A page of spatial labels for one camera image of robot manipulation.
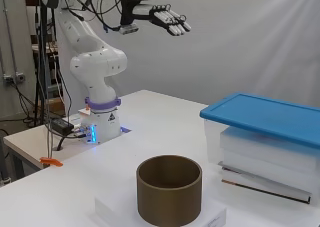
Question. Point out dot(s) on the grey wall conduit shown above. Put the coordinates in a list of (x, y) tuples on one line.
[(9, 33)]

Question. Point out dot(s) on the grey wall electrical box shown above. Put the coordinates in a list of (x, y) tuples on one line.
[(15, 78)]

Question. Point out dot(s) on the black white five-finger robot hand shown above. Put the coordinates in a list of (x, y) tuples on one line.
[(168, 18)]

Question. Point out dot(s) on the black wrist mount bracket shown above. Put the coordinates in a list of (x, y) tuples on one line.
[(126, 7)]

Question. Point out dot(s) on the clear plastic box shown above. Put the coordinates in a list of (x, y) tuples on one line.
[(213, 137)]

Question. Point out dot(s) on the white seven-joint robot arm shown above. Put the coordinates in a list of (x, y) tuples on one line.
[(98, 65)]

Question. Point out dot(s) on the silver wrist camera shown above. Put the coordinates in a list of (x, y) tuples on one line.
[(128, 29)]

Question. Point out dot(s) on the brown cardboard box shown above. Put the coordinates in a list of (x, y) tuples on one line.
[(53, 106)]

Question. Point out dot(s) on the white hanging sheet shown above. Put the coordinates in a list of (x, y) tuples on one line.
[(240, 40)]

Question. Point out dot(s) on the grey cover book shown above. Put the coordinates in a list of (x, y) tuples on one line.
[(263, 185)]

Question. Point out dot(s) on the black power adapter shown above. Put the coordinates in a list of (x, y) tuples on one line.
[(62, 125)]

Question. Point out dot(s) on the orange clamp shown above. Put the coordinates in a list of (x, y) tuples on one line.
[(50, 161)]

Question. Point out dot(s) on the black tripod stand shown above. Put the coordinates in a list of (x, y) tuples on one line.
[(44, 53)]

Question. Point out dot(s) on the brown round tub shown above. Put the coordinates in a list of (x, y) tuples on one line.
[(168, 200)]

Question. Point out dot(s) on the beige side table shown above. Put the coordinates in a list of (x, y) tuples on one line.
[(30, 143)]

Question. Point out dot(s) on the white flat box stand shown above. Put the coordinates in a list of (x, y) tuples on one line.
[(113, 207)]

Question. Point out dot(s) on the blue plastic lid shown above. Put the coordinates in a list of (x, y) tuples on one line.
[(266, 115)]

